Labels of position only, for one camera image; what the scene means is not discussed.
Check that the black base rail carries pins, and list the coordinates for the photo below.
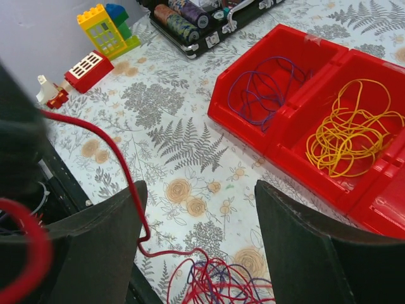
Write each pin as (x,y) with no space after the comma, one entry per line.
(68,198)

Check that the black poker chip case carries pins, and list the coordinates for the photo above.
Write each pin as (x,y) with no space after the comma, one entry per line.
(196,28)

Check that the white red toy figure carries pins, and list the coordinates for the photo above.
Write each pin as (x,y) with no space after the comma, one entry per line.
(50,94)

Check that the yellow green toy bricks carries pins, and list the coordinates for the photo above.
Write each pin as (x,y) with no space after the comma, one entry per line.
(109,40)

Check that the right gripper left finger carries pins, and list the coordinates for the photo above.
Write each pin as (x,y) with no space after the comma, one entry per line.
(93,254)

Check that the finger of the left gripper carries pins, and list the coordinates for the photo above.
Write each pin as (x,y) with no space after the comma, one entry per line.
(23,136)

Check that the red white toy brick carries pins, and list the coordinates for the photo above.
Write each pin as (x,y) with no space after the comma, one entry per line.
(88,71)

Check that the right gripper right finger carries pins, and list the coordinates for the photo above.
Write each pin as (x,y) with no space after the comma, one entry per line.
(313,258)

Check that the blue toy brick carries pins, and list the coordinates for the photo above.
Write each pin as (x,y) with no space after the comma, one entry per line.
(117,13)

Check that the floral patterned table mat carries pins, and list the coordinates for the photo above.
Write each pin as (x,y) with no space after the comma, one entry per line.
(203,242)

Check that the red three-compartment tray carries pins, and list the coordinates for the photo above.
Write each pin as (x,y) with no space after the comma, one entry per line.
(330,117)

